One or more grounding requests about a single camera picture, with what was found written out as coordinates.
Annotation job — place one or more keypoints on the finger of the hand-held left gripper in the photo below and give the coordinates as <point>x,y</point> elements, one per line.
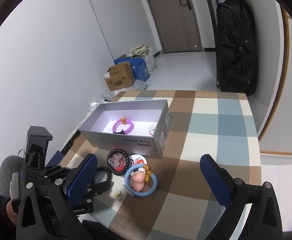
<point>99,187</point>

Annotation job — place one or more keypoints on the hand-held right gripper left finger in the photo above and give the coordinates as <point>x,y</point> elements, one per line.
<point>80,177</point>

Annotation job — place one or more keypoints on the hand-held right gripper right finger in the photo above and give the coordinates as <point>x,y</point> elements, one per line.
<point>215,180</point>

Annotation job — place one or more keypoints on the small pale green charm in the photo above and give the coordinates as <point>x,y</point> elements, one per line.
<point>117,194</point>

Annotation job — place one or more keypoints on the grey cardboard box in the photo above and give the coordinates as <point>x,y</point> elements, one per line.
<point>136,140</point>

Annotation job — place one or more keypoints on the person's left hand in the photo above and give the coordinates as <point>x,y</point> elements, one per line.
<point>11,211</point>

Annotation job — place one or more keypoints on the clear plastic trinket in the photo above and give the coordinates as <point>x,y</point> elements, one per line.
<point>116,160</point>

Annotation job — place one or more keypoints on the grey clothing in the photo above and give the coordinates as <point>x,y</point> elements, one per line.
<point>10,172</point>

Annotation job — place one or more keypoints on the pink pig toy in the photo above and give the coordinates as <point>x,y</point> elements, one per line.
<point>139,180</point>

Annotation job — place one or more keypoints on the dark cloth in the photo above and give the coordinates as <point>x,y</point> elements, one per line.
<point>96,230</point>

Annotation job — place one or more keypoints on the round white red badge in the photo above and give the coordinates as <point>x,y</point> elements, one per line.
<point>139,159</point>

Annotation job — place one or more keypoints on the checkered tablecloth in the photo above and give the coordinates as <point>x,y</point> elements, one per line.
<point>210,130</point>

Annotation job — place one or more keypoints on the white red round trinket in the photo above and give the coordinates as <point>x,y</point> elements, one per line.
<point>152,128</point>

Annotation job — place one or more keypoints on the clear plastic wrapping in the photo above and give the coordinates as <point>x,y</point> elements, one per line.
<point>106,96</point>

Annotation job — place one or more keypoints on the brown cardboard box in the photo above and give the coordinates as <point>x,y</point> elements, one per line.
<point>119,77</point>

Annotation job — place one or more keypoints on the blue carton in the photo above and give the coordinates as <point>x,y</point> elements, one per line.
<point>140,68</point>
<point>123,61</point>

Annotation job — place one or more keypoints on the white plastic bag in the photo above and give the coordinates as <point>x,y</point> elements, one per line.
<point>152,62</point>

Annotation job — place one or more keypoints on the black hanging bag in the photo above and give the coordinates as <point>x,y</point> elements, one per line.
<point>235,45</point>

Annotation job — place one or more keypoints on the grey brown door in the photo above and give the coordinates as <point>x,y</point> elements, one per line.
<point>170,17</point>

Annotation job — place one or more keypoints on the wooden door frame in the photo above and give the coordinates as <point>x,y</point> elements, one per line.
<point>283,55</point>

